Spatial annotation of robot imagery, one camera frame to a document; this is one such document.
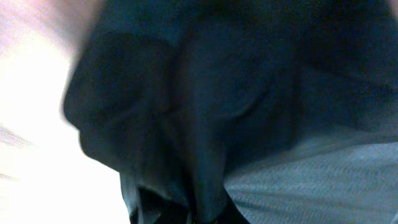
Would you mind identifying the black orange patterned jersey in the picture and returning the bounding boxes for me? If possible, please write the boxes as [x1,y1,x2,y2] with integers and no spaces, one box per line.
[63,1,397,223]

